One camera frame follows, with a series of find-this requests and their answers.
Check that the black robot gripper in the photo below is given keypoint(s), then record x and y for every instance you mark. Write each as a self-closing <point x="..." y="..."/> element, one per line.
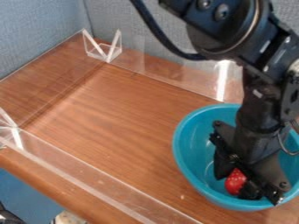
<point x="252" y="152"/>

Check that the red toy strawberry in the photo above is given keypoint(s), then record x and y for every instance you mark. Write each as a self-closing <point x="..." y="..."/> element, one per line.
<point x="235" y="181"/>

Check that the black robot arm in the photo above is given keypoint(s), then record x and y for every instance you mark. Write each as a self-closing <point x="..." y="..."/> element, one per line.
<point x="240" y="30"/>

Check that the blue plastic bowl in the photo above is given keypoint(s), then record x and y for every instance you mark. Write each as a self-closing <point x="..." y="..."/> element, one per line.
<point x="192" y="150"/>

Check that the clear acrylic back barrier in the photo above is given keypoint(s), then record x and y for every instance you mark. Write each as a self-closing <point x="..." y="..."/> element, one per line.
<point x="214" y="79"/>

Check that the clear acrylic barrier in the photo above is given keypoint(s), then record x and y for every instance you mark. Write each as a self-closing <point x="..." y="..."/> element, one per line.
<point x="109" y="190"/>
<point x="214" y="79"/>

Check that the clear acrylic front barrier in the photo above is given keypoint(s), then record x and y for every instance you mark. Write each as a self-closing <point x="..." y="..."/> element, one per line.
<point x="109" y="190"/>

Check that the clear acrylic corner bracket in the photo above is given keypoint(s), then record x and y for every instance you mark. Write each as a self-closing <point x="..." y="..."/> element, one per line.
<point x="101" y="51"/>

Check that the clear acrylic left bracket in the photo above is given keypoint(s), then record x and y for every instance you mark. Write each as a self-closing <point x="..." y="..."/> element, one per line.
<point x="9" y="132"/>

